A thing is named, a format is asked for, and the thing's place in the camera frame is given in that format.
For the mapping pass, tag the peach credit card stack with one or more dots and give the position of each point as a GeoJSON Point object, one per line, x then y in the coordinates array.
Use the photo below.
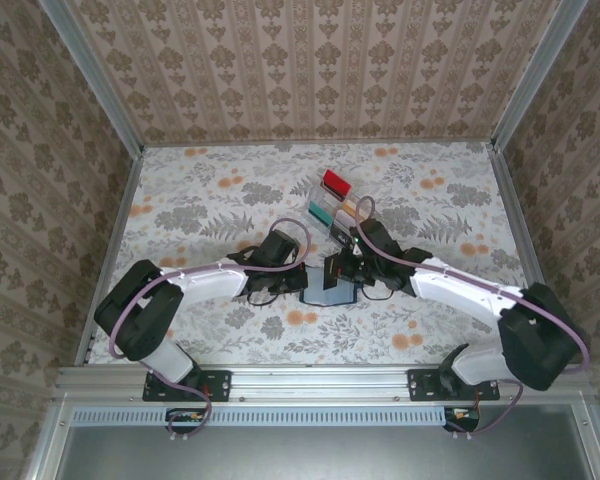
{"type": "Point", "coordinates": [350, 206]}

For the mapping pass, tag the floral patterned table cover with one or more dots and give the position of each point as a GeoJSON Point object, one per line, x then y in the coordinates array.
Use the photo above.
{"type": "Point", "coordinates": [230, 170]}

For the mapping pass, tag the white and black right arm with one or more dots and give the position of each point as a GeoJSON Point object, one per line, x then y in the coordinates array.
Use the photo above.
{"type": "Point", "coordinates": [460, 295]}

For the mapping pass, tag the white credit card stack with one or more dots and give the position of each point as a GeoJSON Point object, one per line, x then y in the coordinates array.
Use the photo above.
{"type": "Point", "coordinates": [342, 216]}

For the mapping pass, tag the black connector with orange plug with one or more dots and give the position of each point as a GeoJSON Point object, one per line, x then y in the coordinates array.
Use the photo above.
{"type": "Point", "coordinates": [462, 417]}
{"type": "Point", "coordinates": [185, 417]}

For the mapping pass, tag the teal credit card stack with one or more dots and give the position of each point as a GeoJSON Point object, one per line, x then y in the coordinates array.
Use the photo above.
{"type": "Point", "coordinates": [320, 214]}

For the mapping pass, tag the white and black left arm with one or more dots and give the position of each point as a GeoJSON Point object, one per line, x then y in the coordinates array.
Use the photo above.
{"type": "Point", "coordinates": [205, 282]}

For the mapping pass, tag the aluminium front rail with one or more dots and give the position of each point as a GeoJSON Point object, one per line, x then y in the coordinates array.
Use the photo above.
{"type": "Point", "coordinates": [320, 382]}

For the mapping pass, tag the dark credit card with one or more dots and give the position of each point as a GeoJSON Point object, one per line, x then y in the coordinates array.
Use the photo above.
{"type": "Point", "coordinates": [331, 275]}

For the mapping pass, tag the clear acrylic card organizer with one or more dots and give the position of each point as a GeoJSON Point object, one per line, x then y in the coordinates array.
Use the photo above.
{"type": "Point", "coordinates": [316, 196]}

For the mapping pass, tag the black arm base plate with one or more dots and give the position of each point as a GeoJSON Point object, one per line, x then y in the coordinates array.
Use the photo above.
{"type": "Point", "coordinates": [215, 385]}
{"type": "Point", "coordinates": [422, 385]}

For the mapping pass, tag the aluminium corner post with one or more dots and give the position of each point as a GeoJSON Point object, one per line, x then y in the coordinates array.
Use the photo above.
{"type": "Point", "coordinates": [90, 75]}
{"type": "Point", "coordinates": [540, 75]}

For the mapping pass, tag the grey black credit card stack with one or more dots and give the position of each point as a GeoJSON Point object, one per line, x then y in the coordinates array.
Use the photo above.
{"type": "Point", "coordinates": [339, 231]}

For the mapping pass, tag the red credit card stack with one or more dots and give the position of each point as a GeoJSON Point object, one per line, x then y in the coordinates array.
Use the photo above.
{"type": "Point", "coordinates": [336, 182]}

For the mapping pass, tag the aluminium side rail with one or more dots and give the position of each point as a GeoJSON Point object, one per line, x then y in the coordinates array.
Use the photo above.
{"type": "Point", "coordinates": [111, 240]}
{"type": "Point", "coordinates": [527, 250]}

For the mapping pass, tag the navy leather card holder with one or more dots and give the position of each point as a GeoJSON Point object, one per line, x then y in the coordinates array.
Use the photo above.
{"type": "Point", "coordinates": [312, 296]}

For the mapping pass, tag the grey metal sheet panel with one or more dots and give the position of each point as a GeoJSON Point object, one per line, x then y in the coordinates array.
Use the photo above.
{"type": "Point", "coordinates": [330, 455]}

